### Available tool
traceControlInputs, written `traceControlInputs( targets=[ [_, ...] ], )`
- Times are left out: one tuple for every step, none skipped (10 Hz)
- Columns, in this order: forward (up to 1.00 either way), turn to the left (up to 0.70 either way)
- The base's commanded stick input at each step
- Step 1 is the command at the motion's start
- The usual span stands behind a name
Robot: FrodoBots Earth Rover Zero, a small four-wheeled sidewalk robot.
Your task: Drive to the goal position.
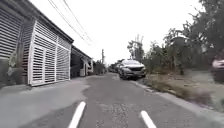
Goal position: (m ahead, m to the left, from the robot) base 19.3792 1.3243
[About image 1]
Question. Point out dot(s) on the low grey building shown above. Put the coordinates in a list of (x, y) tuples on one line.
[(81, 63)]

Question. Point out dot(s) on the grey asphalt road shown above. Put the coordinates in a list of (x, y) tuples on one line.
[(111, 96)]

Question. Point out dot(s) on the concrete kerb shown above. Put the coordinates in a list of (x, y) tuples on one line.
[(173, 100)]

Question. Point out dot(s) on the building with white slatted gate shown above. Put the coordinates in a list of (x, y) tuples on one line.
[(46, 56)]

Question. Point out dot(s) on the row of parked vehicles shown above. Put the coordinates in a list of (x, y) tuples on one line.
[(114, 67)]

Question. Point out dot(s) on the grey car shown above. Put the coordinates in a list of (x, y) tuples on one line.
[(132, 68)]

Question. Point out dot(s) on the dry grass verge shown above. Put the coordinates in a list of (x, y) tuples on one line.
[(181, 85)]

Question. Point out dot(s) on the utility pole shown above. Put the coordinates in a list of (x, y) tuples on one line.
[(103, 60)]

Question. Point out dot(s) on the robot's own part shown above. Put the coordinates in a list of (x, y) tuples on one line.
[(77, 115), (147, 119)]

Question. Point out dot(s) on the row of trees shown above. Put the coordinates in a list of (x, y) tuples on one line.
[(186, 46)]

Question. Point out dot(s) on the vehicle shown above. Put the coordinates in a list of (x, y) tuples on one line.
[(218, 68)]

